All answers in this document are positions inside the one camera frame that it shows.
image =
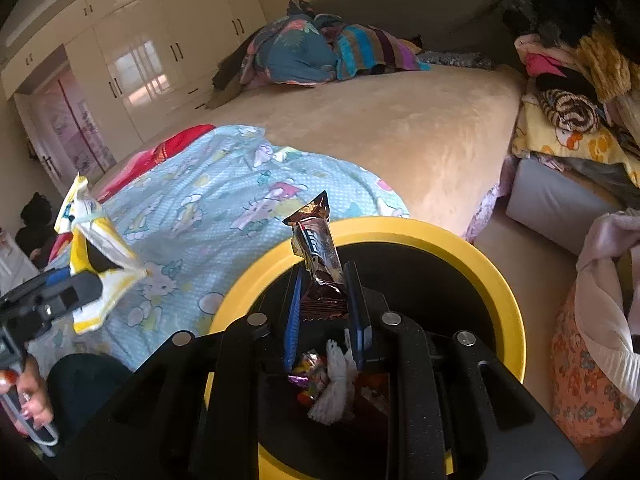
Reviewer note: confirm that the dark brown cloth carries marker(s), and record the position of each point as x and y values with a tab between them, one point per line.
230	82

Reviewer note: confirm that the light blue cartoon cat blanket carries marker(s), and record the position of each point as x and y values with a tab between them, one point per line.
225	210

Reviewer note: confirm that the grey headboard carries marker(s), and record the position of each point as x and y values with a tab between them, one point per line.
440	5

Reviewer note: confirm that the dark patterned cloth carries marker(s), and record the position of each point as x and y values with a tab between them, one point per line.
455	60

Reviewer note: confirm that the cream wardrobe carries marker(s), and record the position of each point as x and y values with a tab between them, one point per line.
150	25

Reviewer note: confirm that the yellow knit garment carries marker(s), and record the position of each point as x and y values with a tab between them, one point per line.
602	67

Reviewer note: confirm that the tiger striped cloth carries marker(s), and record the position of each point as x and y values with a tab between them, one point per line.
572	110

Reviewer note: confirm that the purple foil snack packet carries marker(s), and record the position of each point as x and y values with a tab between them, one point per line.
306	367

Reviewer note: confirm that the person's left hand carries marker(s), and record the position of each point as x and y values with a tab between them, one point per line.
35	395

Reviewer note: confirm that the yellow white snack bag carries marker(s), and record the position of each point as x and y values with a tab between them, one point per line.
100	245

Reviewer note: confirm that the white storage box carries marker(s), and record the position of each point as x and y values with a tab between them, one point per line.
12	255

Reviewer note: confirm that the white fleece cloth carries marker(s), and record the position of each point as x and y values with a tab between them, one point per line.
627	112

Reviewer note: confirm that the brown chocolate bar wrapper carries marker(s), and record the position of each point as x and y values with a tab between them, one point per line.
317	260

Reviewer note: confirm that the striped blanket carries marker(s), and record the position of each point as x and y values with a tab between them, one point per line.
375	50

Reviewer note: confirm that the blue floral quilt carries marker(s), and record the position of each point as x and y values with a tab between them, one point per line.
295	50

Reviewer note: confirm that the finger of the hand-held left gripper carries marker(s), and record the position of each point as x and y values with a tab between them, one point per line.
75	286

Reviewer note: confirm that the grey storage bench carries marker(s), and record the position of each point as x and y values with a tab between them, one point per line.
555	200

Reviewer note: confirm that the yellow cartoon blanket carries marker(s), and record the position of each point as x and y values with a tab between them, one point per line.
565	145

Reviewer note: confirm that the orange floral laundry basket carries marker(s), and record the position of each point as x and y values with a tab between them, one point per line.
585	385

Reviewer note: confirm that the red blanket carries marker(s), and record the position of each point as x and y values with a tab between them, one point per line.
160	155

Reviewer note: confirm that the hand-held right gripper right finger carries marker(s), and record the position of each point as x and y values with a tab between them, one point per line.
356	320

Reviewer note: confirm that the pink printed sliding door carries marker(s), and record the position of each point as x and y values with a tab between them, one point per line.
75	125

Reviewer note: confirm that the pink garment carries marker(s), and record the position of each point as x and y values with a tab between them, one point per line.
545	60

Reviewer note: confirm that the beige bed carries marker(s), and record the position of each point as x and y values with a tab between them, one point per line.
400	140

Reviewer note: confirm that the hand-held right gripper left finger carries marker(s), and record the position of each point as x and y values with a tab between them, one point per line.
292	320

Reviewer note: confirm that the red candy wrapper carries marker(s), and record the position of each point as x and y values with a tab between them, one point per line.
309	397

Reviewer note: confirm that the black bin with yellow rim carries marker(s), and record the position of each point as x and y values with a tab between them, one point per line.
450	260

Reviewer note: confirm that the black plush toy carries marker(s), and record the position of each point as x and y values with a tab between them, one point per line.
35	225

